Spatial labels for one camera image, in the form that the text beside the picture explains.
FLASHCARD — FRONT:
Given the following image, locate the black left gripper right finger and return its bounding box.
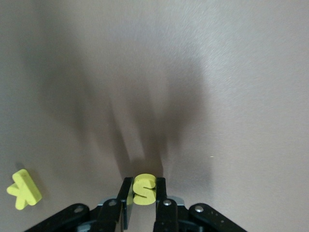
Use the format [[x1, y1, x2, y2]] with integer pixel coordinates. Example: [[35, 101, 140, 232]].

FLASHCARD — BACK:
[[153, 177, 185, 232]]

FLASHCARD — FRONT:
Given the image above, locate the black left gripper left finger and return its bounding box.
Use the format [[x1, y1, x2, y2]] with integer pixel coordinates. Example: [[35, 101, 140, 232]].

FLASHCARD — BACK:
[[93, 177, 134, 232]]

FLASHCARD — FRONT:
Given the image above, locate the yellow foam letter s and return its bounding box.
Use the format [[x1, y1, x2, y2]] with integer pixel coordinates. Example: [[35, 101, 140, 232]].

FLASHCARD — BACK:
[[133, 174, 156, 206]]

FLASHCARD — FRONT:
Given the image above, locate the yellow foam letter k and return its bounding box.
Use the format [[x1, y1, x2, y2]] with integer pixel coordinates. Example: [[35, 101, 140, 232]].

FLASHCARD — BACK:
[[6, 169, 43, 210]]

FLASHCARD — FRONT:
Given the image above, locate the brown table cover sheet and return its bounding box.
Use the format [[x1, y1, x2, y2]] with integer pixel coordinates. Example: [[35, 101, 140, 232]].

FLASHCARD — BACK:
[[0, 0, 309, 232]]

